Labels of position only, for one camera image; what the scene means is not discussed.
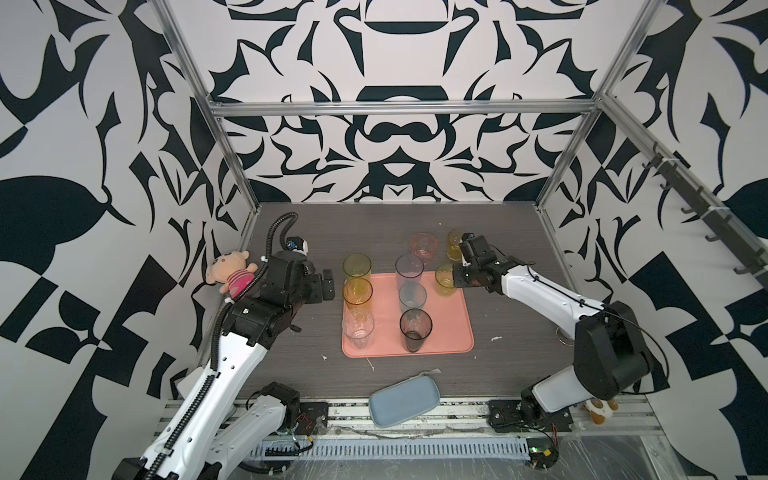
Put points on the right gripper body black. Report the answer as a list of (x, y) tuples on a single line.
[(466, 275)]

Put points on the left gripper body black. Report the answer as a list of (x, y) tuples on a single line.
[(308, 289)]

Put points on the small green glass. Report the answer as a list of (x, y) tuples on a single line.
[(444, 282)]

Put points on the tall amber glass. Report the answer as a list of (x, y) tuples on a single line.
[(358, 294)]

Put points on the tall green glass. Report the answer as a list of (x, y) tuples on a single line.
[(357, 265)]

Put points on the tall blue glass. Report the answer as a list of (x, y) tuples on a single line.
[(409, 269)]

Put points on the pink plastic tray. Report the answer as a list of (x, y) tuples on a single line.
[(451, 333)]

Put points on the teal frosted cup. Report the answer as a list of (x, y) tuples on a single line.
[(412, 295)]

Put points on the clear stemmed glass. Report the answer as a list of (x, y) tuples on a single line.
[(358, 327)]

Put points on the tall dark grey glass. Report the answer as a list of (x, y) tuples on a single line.
[(416, 326)]

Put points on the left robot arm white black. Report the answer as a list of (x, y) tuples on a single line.
[(199, 442)]

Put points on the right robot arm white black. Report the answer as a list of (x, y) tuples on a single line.
[(609, 353)]

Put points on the small yellow glass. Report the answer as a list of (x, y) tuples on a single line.
[(454, 238)]

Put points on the pink plush doll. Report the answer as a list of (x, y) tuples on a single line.
[(233, 272)]

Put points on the small pink glass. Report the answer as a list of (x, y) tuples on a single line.
[(424, 246)]

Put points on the orange white plush toy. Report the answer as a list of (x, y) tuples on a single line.
[(600, 410)]

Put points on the small green circuit board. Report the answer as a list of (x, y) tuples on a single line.
[(543, 454)]

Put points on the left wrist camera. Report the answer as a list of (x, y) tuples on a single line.
[(297, 244)]

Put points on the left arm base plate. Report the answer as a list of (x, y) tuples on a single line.
[(307, 418)]

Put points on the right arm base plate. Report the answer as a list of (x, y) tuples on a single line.
[(511, 415)]

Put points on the white cable duct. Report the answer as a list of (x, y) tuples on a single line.
[(515, 449)]

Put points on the wall hook rail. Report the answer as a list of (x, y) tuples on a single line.
[(701, 204)]

